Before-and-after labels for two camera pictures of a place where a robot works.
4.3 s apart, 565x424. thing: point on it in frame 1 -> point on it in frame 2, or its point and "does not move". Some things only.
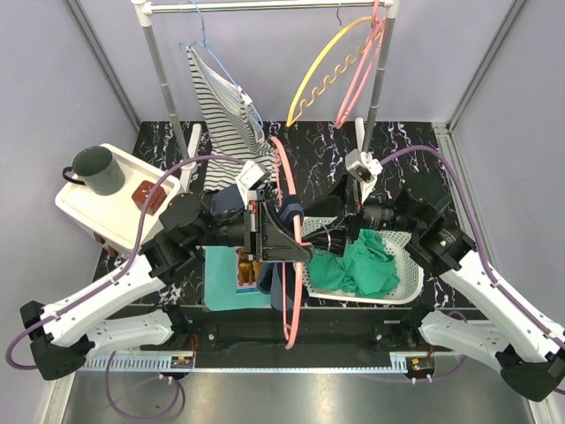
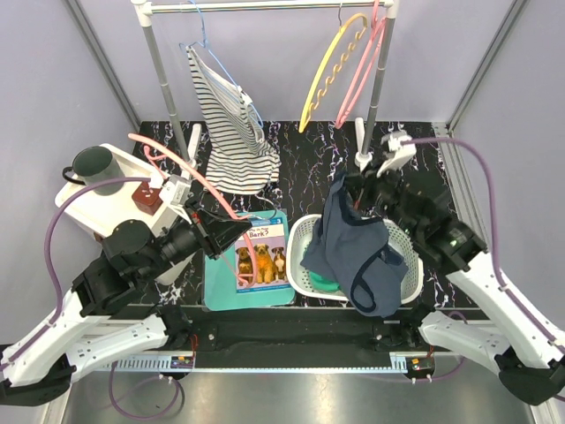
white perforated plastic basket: (406, 268) does not move
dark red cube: (141, 193) does not move
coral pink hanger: (300, 244) -> (199, 170)
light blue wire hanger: (218, 61) does not move
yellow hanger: (290, 122) -> (347, 35)
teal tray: (221, 282) does not move
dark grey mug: (99, 170) does not move
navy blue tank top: (280, 279) -> (357, 250)
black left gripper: (270, 242) -> (216, 236)
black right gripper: (333, 238) -> (370, 181)
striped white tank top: (233, 128) does not move
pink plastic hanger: (376, 23) does not move
